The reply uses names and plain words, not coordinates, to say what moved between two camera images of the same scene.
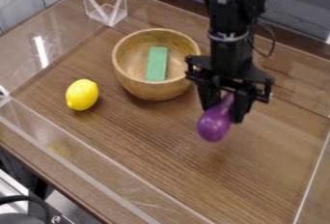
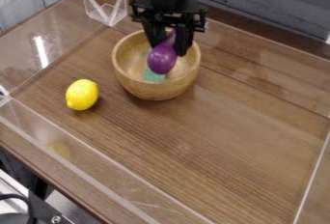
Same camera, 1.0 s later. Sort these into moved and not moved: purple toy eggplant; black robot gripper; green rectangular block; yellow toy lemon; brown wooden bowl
Moved: purple toy eggplant; black robot gripper
Not moved: yellow toy lemon; green rectangular block; brown wooden bowl
